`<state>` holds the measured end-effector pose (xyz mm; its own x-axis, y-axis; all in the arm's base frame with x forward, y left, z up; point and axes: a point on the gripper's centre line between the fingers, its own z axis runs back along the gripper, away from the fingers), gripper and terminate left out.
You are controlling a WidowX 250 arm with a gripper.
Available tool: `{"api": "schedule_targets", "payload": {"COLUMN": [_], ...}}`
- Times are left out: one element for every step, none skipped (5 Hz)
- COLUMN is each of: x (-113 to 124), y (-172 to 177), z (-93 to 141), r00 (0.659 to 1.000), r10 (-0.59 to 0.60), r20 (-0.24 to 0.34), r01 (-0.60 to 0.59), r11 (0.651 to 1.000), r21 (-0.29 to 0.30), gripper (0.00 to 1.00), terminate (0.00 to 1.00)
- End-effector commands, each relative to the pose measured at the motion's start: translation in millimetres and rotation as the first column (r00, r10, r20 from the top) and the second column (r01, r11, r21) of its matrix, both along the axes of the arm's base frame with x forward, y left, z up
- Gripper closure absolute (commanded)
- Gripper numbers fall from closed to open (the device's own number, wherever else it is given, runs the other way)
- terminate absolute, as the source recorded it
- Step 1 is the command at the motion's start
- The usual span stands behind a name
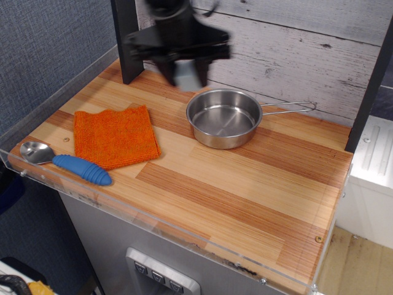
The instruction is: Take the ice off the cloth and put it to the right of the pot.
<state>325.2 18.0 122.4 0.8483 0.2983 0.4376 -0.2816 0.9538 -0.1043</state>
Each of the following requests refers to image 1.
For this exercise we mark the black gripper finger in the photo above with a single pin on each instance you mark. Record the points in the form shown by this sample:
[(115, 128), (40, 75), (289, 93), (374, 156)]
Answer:
[(167, 68), (202, 69)]

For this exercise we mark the grey toy fridge cabinet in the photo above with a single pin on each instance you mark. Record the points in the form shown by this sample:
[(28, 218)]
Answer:
[(106, 238)]

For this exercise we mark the clear acrylic guard rail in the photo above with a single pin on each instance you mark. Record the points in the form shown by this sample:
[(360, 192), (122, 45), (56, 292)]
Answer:
[(265, 209)]

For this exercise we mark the dark grey left post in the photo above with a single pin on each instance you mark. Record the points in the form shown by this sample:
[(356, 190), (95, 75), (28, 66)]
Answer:
[(125, 19)]

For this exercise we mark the metal pot with wire handle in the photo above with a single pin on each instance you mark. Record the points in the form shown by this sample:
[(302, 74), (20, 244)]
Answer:
[(225, 118)]

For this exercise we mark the light blue cube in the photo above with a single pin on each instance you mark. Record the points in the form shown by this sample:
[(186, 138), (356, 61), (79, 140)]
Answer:
[(186, 76)]

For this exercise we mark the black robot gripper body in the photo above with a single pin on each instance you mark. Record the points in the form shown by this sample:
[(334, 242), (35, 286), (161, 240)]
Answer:
[(177, 35)]

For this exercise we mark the silver dispenser button panel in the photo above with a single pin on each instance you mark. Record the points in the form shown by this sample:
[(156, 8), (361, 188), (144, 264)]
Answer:
[(151, 276)]

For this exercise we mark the white ribbed appliance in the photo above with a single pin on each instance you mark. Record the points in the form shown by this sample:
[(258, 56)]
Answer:
[(365, 208)]

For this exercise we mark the metal spoon with blue handle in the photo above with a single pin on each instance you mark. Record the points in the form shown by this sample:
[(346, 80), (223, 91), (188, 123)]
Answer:
[(40, 153)]

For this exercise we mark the dark grey post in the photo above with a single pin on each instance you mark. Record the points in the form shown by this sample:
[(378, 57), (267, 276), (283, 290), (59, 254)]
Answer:
[(371, 92), (125, 19)]

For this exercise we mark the dark grey right post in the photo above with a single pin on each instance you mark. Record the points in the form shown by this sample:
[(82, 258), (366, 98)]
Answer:
[(371, 92)]

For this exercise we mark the orange folded cloth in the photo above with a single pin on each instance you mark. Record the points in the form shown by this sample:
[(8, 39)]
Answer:
[(115, 139)]

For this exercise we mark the yellow object bottom left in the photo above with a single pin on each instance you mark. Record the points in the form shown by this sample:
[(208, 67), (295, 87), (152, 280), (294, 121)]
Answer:
[(39, 288)]

